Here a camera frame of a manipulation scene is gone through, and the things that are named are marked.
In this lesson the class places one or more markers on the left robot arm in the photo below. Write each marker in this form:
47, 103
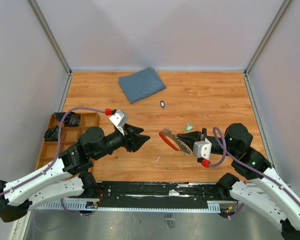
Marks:
68, 175

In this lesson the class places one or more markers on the folded blue cloth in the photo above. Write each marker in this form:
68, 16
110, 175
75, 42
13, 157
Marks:
141, 84

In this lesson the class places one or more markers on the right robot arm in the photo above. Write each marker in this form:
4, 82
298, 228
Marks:
277, 202

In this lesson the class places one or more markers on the green patterned sock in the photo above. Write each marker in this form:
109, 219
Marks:
51, 135

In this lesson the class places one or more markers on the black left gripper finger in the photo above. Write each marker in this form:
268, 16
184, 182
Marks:
137, 141
133, 130

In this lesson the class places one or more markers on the red-handled metal key organizer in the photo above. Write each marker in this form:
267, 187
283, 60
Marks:
171, 139

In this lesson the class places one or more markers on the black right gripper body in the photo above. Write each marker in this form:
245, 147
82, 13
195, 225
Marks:
211, 139

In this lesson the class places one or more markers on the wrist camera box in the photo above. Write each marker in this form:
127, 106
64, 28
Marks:
119, 119
205, 156

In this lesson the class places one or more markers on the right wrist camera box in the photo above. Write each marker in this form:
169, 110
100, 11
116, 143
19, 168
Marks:
205, 156

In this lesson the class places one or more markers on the black tagged key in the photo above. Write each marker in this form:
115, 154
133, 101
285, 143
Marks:
163, 105

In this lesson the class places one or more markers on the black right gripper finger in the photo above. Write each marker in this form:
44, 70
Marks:
190, 137
190, 143

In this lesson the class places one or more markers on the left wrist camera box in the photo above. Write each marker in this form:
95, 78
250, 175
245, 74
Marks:
119, 119

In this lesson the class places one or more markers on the dark patterned sock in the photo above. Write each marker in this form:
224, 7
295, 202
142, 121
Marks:
71, 120

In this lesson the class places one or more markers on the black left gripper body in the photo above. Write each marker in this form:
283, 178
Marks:
124, 140

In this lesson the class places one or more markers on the green tagged key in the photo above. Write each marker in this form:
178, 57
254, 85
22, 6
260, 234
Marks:
189, 127

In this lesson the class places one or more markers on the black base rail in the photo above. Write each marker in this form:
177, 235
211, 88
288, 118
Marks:
155, 195

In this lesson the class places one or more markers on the wooden compartment tray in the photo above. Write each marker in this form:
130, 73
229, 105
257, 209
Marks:
69, 136

